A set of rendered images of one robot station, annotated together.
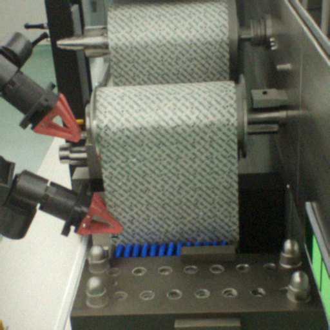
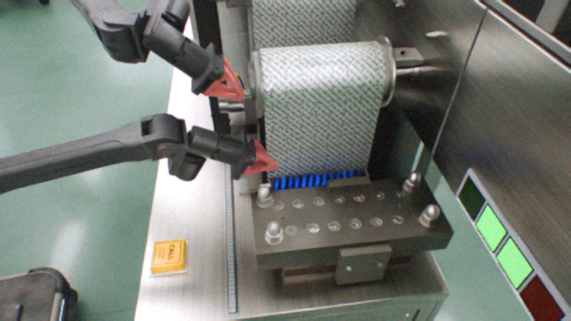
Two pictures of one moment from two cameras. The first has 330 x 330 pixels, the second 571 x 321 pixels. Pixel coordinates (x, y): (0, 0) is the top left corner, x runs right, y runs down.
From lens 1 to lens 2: 0.44 m
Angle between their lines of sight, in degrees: 21
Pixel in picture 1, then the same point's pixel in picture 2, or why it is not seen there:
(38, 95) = (206, 61)
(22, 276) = (186, 192)
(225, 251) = (364, 182)
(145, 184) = (300, 133)
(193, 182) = (340, 130)
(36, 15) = not seen: outside the picture
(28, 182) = (201, 139)
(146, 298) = (311, 229)
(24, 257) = not seen: hidden behind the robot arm
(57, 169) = (186, 87)
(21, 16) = not seen: outside the picture
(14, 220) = (189, 168)
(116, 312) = (294, 248)
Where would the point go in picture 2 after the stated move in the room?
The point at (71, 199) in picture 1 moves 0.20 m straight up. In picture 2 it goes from (238, 149) to (228, 62)
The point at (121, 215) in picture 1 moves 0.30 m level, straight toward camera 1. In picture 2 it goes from (278, 157) to (327, 277)
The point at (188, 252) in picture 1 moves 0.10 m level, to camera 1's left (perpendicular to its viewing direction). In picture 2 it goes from (335, 185) to (291, 192)
